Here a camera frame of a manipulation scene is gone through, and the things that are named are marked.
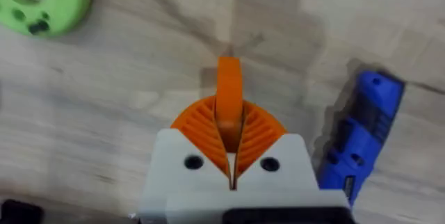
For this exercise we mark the black object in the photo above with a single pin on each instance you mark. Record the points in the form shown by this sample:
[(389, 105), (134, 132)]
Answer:
[(19, 213)]

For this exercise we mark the right gripper white and orange right finger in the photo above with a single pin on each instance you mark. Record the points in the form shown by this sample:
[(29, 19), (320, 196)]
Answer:
[(285, 177)]

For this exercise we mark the green disc with holes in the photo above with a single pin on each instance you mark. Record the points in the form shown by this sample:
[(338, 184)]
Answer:
[(59, 5)]

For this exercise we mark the blue electric screwdriver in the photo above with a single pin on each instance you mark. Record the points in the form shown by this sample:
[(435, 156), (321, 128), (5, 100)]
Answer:
[(365, 137)]

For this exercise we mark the right gripper white and orange left finger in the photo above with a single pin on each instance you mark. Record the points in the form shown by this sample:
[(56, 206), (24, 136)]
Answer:
[(180, 178)]

